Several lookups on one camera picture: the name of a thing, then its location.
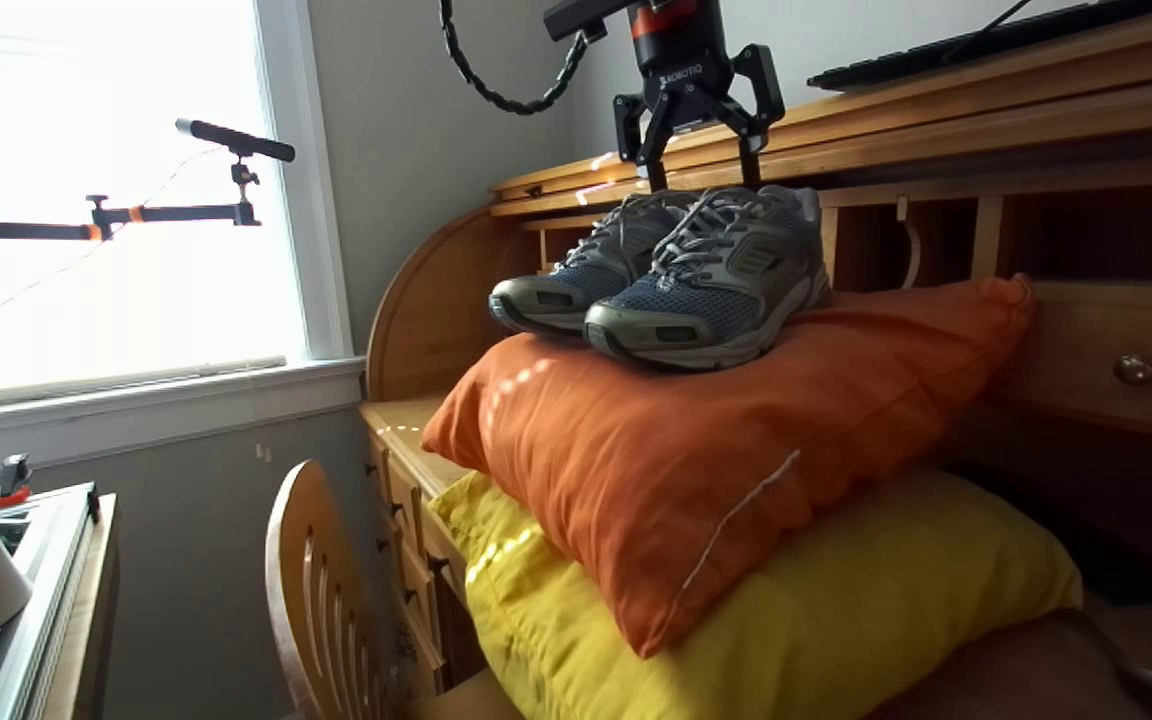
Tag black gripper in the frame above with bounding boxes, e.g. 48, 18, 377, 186
609, 29, 788, 198

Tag blue white running shoe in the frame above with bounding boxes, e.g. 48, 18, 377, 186
579, 186, 831, 375
484, 193, 691, 341

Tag black keyboard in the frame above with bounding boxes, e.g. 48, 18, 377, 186
807, 0, 1152, 95

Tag orange pillow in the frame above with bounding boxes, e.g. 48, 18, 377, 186
415, 274, 1041, 659

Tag wooden roll-top desk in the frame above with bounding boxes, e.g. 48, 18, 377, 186
356, 0, 1152, 720

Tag wooden desk drawer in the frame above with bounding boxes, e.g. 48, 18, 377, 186
992, 278, 1152, 449

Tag round metal drawer knob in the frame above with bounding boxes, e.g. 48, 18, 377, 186
1111, 349, 1152, 391

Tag yellow pillow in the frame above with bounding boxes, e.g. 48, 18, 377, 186
427, 463, 1090, 720

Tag wooden chair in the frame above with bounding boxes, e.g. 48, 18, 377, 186
259, 458, 527, 720

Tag black red clamp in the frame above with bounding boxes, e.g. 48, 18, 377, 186
0, 454, 37, 516

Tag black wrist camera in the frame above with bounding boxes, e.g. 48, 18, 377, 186
545, 0, 650, 43

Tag black camera boom orange joints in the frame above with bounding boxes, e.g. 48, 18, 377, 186
0, 116, 300, 246

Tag bright window white frame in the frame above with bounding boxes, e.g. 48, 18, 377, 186
0, 0, 359, 413

